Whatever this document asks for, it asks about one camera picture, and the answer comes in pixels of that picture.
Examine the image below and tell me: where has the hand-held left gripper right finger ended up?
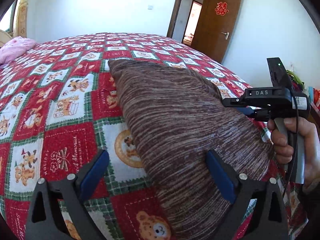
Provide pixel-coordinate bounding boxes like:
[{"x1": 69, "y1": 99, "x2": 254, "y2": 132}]
[{"x1": 205, "y1": 149, "x2": 289, "y2": 240}]

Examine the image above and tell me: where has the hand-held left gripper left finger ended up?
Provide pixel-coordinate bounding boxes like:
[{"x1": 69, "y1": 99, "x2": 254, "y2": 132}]
[{"x1": 25, "y1": 149, "x2": 110, "y2": 240}]

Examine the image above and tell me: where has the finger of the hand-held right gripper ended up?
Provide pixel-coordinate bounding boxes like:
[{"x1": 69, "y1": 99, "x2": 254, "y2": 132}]
[
  {"x1": 237, "y1": 107, "x2": 270, "y2": 121},
  {"x1": 222, "y1": 97, "x2": 250, "y2": 108}
]

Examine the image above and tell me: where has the brown knit sweater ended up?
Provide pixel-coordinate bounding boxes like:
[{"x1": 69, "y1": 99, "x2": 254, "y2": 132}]
[{"x1": 107, "y1": 59, "x2": 275, "y2": 240}]

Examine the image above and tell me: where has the colourful clothes pile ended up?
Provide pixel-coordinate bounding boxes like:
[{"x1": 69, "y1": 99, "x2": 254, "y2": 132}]
[{"x1": 286, "y1": 69, "x2": 320, "y2": 105}]

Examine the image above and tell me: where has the person's right hand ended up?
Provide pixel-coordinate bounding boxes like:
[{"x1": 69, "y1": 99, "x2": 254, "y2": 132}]
[{"x1": 267, "y1": 116, "x2": 320, "y2": 188}]

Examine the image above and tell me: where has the brown wooden door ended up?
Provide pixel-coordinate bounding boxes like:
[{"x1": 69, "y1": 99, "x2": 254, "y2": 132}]
[{"x1": 191, "y1": 0, "x2": 243, "y2": 64}]

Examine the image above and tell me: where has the red printed bedspread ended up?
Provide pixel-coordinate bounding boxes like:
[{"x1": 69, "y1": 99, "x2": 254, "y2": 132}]
[{"x1": 0, "y1": 32, "x2": 308, "y2": 240}]

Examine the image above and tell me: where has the red paper door decoration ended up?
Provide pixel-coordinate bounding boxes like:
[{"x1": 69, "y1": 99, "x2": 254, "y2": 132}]
[{"x1": 214, "y1": 2, "x2": 228, "y2": 16}]

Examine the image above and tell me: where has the pink pillow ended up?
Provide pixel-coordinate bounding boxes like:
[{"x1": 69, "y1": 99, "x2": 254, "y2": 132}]
[{"x1": 0, "y1": 36, "x2": 37, "y2": 65}]

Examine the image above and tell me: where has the cream wooden headboard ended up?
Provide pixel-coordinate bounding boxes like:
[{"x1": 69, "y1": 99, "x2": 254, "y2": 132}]
[{"x1": 0, "y1": 29, "x2": 12, "y2": 48}]

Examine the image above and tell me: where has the patterned curtain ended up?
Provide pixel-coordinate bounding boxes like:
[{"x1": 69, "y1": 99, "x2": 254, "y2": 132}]
[{"x1": 11, "y1": 0, "x2": 28, "y2": 39}]

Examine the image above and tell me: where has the window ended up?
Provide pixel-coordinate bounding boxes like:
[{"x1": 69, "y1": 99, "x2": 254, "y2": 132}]
[{"x1": 0, "y1": 0, "x2": 18, "y2": 34}]

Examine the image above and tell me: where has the black cable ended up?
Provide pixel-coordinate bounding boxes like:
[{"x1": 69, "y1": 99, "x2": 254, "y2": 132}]
[{"x1": 282, "y1": 80, "x2": 300, "y2": 200}]

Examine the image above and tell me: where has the brown door frame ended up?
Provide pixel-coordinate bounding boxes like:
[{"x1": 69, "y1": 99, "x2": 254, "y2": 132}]
[{"x1": 166, "y1": 0, "x2": 208, "y2": 47}]

